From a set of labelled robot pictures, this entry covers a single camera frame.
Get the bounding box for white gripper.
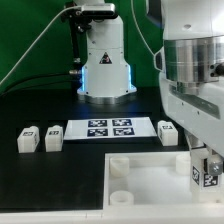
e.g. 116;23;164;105
159;73;224;176

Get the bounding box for white square tabletop part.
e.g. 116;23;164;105
103;151;224;214

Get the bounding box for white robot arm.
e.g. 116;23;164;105
77;0;224;175

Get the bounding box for white sheet with markers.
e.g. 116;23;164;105
64;117;157;140

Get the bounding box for white table front rail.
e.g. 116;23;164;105
0;210;224;224

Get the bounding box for black cables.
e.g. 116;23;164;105
0;71;83;98

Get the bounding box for black camera on stand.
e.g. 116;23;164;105
61;0;117;94

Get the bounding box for white cable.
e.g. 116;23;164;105
0;0;158;88

